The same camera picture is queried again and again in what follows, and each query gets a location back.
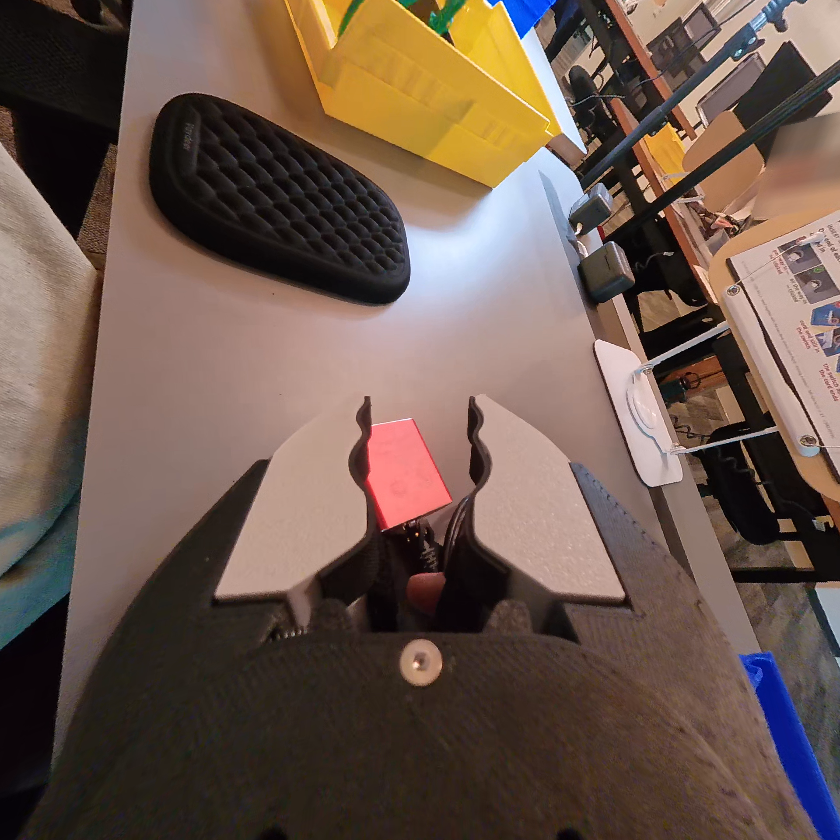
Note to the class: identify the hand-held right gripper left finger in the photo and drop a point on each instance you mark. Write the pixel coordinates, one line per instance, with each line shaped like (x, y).
(295, 518)

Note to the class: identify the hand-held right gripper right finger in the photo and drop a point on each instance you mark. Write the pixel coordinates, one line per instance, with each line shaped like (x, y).
(544, 518)

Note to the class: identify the red network switch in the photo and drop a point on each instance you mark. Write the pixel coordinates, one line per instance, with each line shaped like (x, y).
(407, 466)

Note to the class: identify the yellow plastic bin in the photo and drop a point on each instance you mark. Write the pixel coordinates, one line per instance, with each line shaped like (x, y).
(420, 85)

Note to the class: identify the white sign stand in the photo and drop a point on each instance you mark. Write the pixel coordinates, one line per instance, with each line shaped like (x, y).
(646, 407)

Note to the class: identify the wooden sign board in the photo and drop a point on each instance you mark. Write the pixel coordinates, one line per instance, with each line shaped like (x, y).
(722, 256)
(722, 164)

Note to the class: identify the black quilted pad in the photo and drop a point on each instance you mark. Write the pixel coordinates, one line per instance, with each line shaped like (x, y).
(275, 197)

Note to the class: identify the printed instruction sheet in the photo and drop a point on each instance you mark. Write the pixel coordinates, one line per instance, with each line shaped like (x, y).
(800, 302)

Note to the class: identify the black pole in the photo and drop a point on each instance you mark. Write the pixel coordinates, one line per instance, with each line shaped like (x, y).
(630, 140)

